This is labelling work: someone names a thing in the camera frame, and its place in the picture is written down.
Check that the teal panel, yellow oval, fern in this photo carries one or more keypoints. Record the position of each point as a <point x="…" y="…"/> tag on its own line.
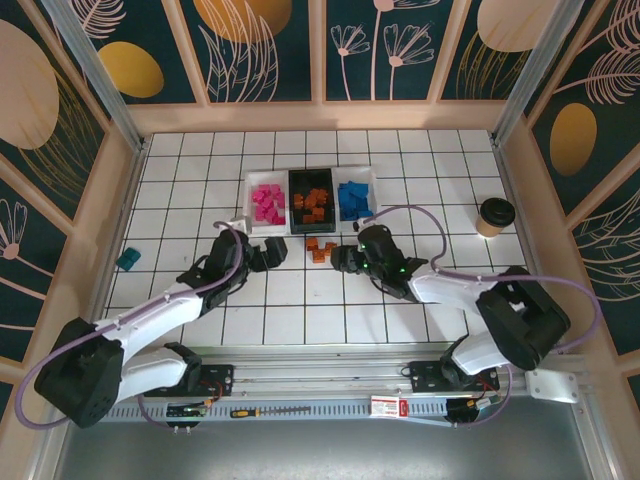
<point x="600" y="125"/>

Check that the orange square lego brick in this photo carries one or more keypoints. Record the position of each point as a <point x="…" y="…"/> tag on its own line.
<point x="313" y="196"/>
<point x="321" y="214"/>
<point x="309" y="216"/>
<point x="300" y="199"/>
<point x="329" y="247"/>
<point x="324" y="195"/>
<point x="315" y="204"/>
<point x="313" y="244"/>
<point x="320" y="256"/>

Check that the paper coffee cup, black lid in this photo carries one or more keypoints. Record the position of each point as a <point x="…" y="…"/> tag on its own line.
<point x="495" y="215"/>

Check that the yellow black screwdriver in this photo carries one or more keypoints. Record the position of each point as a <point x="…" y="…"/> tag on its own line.
<point x="245" y="413"/>

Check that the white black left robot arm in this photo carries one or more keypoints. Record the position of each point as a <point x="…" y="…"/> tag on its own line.
<point x="150" y="310"/>

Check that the aluminium frame side rail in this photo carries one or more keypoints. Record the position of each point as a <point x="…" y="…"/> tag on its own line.
<point x="132" y="175"/>
<point x="515" y="200"/>

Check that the white plastic bin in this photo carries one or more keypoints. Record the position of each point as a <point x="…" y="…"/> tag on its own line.
<point x="350" y="172"/>
<point x="267" y="229"/>

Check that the teal lego brick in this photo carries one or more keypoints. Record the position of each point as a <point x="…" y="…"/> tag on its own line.
<point x="128" y="259"/>

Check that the white corner bracket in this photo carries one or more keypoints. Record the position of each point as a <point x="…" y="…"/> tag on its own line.
<point x="555" y="385"/>

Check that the teal panel, pale leaf drawings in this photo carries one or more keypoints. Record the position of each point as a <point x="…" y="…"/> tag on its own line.
<point x="615" y="280"/>

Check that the aluminium corner post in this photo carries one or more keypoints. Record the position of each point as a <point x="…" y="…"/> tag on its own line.
<point x="525" y="75"/>
<point x="99" y="75"/>

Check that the aluminium mounting rail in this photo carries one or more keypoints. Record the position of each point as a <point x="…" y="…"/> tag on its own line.
<point x="320" y="372"/>

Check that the grey metal sheet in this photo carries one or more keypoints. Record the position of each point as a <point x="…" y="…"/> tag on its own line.
<point x="320" y="450"/>

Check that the teal panel, pale circle, yellow lines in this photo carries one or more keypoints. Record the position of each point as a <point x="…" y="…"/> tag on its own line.
<point x="465" y="75"/>

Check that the red white label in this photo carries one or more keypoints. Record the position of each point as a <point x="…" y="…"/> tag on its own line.
<point x="387" y="405"/>

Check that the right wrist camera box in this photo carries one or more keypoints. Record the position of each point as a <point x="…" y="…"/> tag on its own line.
<point x="362" y="225"/>

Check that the teal panel, large pale circle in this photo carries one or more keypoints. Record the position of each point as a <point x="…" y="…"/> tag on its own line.
<point x="30" y="100"/>

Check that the pink square lego brick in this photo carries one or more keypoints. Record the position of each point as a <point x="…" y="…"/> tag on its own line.
<point x="274" y="203"/>
<point x="282" y="198"/>
<point x="279" y="217"/>
<point x="272" y="190"/>
<point x="260" y="206"/>
<point x="258" y="194"/>
<point x="265" y="217"/>

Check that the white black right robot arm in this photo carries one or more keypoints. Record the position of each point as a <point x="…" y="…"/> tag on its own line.
<point x="450" y="290"/>

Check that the long blue lego brick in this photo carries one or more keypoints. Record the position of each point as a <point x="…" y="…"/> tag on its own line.
<point x="363" y="200"/>

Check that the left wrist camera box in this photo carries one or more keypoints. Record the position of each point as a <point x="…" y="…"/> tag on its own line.
<point x="239" y="224"/>

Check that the black plastic bin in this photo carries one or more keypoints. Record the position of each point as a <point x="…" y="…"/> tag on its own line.
<point x="300" y="227"/>

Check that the teal panel, orange circle, leaves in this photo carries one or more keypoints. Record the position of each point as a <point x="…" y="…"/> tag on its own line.
<point x="300" y="50"/>

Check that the teal wall panel, flower drawings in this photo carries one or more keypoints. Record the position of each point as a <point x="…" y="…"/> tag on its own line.
<point x="380" y="75"/>

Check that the teal panel, single flower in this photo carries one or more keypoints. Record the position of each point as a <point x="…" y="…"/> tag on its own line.
<point x="25" y="280"/>

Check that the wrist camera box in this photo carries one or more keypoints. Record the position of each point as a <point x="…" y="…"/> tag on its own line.
<point x="362" y="225"/>
<point x="239" y="224"/>

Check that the blue square lego brick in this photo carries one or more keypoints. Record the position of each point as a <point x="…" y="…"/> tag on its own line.
<point x="358" y="186"/>
<point x="364" y="213"/>
<point x="345" y="190"/>
<point x="349" y="203"/>
<point x="348" y="215"/>

